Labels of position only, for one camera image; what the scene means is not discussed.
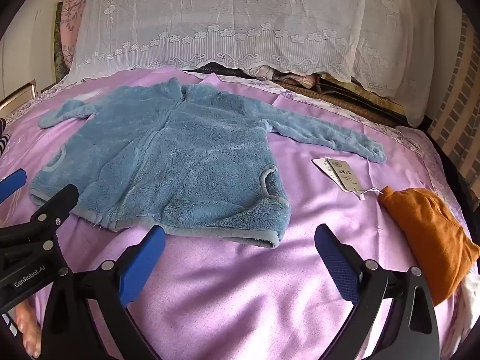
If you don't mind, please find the dark mesh mat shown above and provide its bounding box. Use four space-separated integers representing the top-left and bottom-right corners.
184 61 256 80

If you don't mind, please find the person's left hand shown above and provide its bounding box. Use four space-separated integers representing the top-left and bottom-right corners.
13 298 43 359

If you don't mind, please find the purple floral bedsheet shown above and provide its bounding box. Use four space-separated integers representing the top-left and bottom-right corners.
0 73 469 218

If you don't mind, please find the blue fleece jacket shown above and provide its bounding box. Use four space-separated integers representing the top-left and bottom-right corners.
28 77 389 250

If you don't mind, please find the orange garment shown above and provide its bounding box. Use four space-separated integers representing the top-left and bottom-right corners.
377 187 480 306

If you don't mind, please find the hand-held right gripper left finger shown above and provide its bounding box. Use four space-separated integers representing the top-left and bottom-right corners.
39 225 166 360

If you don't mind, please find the wooden bedside cabinet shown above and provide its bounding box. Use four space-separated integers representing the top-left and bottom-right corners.
0 84 38 111

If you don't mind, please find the pink floral pillow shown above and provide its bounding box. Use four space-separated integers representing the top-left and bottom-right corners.
60 0 96 68

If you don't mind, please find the brown woven mat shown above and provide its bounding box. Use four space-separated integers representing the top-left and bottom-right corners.
277 75 409 124

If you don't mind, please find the white lace cloth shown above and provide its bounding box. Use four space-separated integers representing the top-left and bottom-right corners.
69 0 439 128

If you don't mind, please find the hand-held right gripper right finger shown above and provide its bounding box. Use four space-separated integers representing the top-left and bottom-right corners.
314 224 440 360

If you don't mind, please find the dark green patterned cloth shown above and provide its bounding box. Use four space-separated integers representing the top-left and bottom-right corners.
53 2 76 81

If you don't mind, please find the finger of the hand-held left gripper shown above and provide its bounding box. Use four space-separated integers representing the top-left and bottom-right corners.
0 184 80 269
0 169 28 205

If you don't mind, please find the pink printed blanket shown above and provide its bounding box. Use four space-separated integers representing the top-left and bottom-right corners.
0 64 473 360

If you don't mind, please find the black white striped garment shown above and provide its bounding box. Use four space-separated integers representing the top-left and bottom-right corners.
0 118 10 162

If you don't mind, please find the white clothing hang tag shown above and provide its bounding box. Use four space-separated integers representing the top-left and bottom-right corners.
312 156 381 200

